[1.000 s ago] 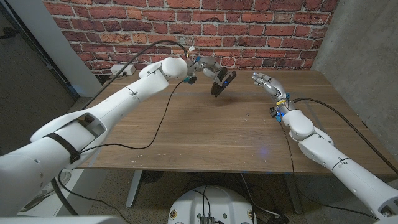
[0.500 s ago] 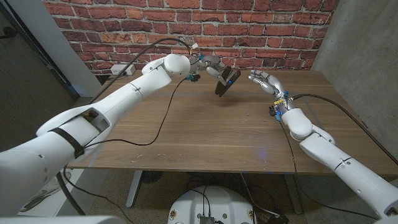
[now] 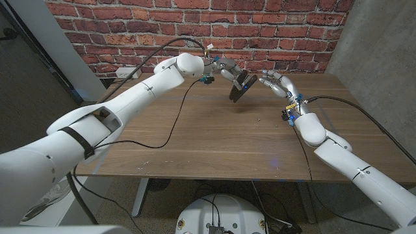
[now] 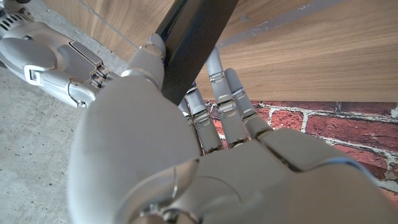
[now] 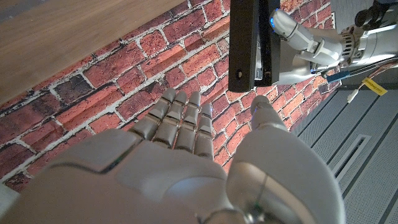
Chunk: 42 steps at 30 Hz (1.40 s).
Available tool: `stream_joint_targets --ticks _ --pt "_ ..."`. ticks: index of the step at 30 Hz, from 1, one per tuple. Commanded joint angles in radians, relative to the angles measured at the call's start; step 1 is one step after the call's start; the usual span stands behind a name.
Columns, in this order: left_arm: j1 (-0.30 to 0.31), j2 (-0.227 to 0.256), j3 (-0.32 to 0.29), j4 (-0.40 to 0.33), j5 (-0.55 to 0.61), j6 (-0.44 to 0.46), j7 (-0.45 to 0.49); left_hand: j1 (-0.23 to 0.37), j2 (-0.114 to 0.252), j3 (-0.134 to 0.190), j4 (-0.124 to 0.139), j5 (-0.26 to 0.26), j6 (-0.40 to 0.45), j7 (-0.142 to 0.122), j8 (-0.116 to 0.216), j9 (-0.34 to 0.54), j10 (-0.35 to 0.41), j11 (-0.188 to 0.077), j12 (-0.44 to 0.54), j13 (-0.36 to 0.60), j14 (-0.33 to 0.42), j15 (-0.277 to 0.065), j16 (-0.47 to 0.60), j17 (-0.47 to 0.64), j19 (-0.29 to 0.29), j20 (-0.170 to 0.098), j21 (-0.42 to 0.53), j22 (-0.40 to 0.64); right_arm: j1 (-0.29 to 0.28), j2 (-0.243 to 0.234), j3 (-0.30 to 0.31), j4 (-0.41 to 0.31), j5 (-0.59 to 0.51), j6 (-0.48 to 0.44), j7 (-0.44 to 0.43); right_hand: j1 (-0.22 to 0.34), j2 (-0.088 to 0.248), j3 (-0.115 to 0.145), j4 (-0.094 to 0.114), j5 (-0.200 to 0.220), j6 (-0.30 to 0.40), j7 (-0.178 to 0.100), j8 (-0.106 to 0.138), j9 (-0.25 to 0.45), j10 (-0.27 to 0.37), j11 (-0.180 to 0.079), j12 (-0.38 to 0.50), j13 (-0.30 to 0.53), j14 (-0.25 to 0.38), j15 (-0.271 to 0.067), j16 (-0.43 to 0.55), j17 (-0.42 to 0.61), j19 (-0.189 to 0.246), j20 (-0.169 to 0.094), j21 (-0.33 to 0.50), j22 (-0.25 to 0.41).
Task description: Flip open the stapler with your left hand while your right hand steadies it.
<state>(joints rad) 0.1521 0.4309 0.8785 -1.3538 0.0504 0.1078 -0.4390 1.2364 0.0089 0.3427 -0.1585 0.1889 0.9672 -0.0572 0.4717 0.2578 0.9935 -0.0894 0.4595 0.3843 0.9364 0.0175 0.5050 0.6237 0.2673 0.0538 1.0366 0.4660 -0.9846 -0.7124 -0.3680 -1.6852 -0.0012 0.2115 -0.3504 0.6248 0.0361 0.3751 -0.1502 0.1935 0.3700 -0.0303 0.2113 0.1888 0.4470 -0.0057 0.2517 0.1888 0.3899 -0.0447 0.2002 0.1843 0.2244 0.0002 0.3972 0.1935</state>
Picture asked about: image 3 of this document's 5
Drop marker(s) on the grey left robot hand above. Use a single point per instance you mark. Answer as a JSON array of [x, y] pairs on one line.
[[229, 66]]

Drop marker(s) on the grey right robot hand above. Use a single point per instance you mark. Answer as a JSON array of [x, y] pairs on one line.
[[286, 86]]

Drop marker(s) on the black stapler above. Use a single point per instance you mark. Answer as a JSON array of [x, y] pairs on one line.
[[239, 92]]

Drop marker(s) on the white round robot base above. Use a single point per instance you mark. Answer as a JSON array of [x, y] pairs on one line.
[[234, 211]]

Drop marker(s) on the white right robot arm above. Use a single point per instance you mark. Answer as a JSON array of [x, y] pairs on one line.
[[357, 169]]

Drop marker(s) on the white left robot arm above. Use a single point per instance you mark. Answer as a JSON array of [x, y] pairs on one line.
[[146, 91]]

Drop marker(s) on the red brick print backdrop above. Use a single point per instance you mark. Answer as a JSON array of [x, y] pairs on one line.
[[260, 32]]

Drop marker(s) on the white power strip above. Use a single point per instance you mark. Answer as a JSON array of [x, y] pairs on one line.
[[123, 72]]

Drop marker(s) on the black power adapter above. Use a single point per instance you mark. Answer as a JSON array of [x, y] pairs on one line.
[[291, 229]]

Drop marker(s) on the small black box on base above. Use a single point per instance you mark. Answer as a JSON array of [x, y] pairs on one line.
[[216, 229]]

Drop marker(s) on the dark grey door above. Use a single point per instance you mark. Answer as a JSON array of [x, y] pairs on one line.
[[26, 97]]

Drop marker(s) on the grey sneaker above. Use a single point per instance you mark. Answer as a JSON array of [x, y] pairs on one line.
[[55, 198]]

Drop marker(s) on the white floor mat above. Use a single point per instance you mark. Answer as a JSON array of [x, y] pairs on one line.
[[65, 216]]

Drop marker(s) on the white robot torso edge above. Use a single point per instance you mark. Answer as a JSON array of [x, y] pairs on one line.
[[65, 230]]

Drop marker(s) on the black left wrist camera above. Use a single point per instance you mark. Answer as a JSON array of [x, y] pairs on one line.
[[206, 79]]

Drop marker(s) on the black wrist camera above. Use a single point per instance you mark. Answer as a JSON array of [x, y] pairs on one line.
[[288, 117], [206, 79]]

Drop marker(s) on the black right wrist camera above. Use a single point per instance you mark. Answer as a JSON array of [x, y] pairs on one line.
[[288, 117]]

